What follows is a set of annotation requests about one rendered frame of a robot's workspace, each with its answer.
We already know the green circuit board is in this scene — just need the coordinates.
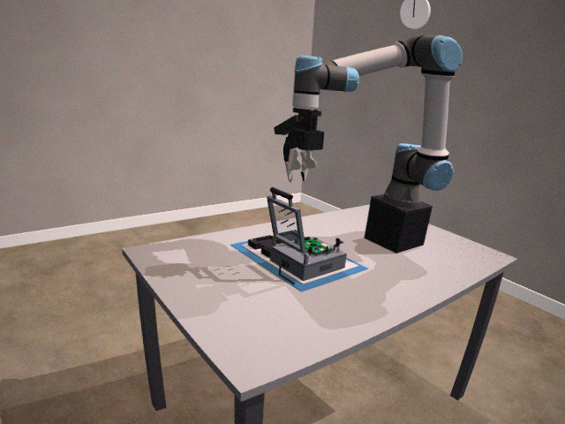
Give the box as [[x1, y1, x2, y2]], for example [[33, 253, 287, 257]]
[[305, 238, 332, 253]]

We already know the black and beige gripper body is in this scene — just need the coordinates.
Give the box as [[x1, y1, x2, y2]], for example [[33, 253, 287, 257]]
[[288, 108, 324, 150]]

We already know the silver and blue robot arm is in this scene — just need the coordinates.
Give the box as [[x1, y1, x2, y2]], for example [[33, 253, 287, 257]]
[[292, 35, 463, 208]]

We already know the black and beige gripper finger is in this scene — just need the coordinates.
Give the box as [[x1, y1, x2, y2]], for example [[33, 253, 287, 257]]
[[283, 137, 301, 182], [300, 150, 316, 181]]

